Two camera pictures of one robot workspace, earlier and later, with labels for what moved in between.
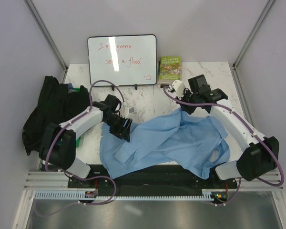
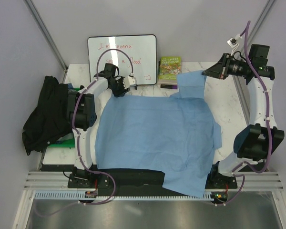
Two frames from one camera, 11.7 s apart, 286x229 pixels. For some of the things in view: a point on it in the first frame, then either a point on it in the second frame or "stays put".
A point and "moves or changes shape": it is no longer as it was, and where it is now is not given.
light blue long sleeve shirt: x=193 y=143 moves or changes shape
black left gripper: x=121 y=132 -> x=122 y=91
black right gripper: x=188 y=110 -> x=220 y=69
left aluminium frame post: x=43 y=28 stays put
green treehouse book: x=170 y=68 stays put
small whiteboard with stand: x=123 y=60 stays put
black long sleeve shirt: x=56 y=104 stays put
